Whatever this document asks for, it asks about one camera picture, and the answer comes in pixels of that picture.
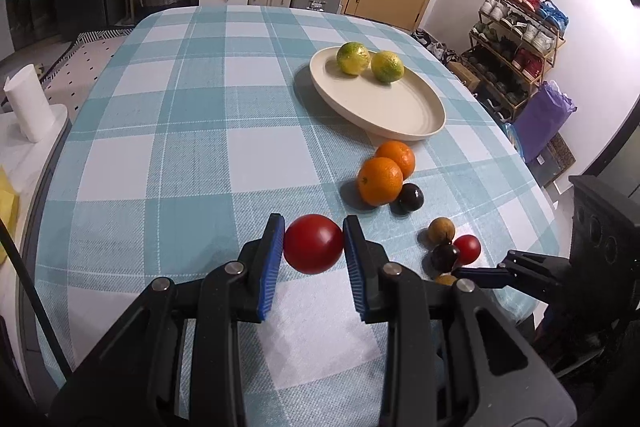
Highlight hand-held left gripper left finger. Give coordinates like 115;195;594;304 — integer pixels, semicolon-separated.
47;213;286;427

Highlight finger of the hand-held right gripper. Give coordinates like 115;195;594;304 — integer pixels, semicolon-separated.
454;250;573;305

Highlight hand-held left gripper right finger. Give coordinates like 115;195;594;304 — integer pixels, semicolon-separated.
342;215;579;427

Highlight large red tomato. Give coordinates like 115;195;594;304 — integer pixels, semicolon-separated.
283;214;345;275

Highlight small red tomato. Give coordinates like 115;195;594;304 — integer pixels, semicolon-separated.
452;234;482;266

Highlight dark purple plum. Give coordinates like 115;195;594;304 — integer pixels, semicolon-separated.
430;243;461;273
397;183;425;214

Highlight orange mandarin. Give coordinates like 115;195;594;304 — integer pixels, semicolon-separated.
375;140;416;180
357;157;404;206

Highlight cream round plate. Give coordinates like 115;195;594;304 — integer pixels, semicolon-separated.
309;46;447;142

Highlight brown woven doormat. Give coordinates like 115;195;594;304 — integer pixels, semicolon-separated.
530;134;577;188

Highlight purple bag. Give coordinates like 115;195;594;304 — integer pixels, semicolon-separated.
512;81;578;162

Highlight blue white checked tablecloth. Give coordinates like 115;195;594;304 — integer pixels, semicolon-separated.
35;4;561;427

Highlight green yellow citrus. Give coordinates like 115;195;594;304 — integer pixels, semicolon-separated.
336;42;371;76
370;50;405;84

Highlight metal shoe rack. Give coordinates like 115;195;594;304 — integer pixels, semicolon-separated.
460;0;568;118

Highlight cardboard box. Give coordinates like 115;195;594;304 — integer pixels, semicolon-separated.
446;61;481;90

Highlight rows of shoes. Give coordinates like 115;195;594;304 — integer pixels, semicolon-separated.
462;0;570;108

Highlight black white sneakers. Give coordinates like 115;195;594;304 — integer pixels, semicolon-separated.
412;28;458;64

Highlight yellow cloth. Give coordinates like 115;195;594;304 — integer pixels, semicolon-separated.
0;167;21;264

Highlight dotted floor rug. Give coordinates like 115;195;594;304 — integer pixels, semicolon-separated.
41;30;135;118

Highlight white paper towel roll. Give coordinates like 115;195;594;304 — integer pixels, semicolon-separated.
4;64;56;144

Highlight black cable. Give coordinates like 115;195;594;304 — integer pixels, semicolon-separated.
0;219;77;374

